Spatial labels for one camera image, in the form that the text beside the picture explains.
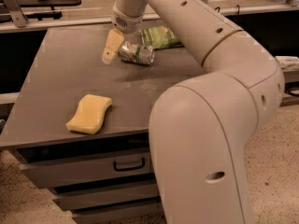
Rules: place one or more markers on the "grey drawer cabinet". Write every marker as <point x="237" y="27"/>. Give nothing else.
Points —
<point x="77" y="168"/>

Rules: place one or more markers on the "green chip bag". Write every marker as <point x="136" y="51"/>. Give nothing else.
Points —
<point x="160" y="37"/>

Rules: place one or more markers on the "black drawer handle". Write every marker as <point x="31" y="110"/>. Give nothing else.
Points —
<point x="130" y="166"/>

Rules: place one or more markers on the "yellow sponge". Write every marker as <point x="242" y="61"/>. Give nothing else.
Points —
<point x="90" y="114"/>

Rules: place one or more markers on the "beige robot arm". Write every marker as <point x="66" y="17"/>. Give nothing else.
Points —
<point x="198" y="128"/>

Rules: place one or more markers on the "grey metal frame rail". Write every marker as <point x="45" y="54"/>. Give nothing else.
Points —
<point x="21" y="13"/>

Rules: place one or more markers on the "white packet on rail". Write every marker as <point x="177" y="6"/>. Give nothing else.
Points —
<point x="288" y="63"/>

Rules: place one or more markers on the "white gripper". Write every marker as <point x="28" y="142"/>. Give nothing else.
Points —
<point x="127" y="22"/>

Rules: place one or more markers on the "silver green 7up can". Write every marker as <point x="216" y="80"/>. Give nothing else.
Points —
<point x="136" y="53"/>

